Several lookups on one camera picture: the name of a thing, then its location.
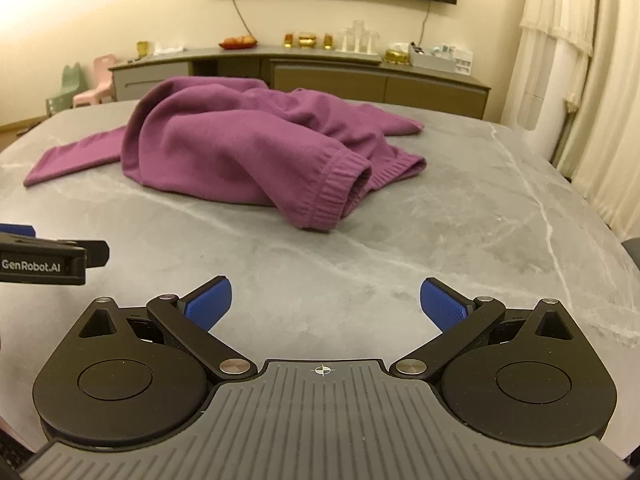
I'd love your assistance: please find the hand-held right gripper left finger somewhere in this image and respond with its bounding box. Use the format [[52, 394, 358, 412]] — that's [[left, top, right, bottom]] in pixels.
[[78, 276, 258, 380]]

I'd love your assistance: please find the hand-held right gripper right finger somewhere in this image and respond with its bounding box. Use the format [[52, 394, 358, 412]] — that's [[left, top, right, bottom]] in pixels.
[[389, 277, 576, 379]]

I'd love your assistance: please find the purple sweater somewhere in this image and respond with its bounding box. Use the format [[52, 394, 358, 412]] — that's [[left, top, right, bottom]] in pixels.
[[24, 76, 428, 233]]

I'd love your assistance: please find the green child chair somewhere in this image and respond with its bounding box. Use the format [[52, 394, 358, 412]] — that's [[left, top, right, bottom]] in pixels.
[[45, 62, 84, 116]]

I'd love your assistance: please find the pink child chair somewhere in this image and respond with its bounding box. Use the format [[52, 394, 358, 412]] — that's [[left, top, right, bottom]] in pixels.
[[72, 55, 126, 110]]

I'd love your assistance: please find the long grey-brown sideboard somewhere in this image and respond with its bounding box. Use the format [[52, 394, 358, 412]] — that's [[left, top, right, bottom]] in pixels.
[[108, 46, 492, 120]]

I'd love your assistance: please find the white air purifier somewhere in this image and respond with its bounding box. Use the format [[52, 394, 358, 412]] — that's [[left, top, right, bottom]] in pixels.
[[514, 25, 596, 166]]

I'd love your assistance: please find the white organizer box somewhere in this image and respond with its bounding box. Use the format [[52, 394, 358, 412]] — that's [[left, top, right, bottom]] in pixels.
[[407, 42, 474, 76]]

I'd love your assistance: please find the cream curtain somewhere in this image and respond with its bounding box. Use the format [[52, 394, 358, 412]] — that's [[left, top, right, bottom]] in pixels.
[[492, 0, 640, 239]]

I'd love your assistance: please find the plate of orange fruit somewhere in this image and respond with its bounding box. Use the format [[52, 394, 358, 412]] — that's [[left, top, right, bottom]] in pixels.
[[218, 35, 260, 51]]

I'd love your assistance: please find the clear glass cup set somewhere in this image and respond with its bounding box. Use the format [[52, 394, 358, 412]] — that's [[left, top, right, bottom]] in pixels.
[[335, 19, 381, 55]]

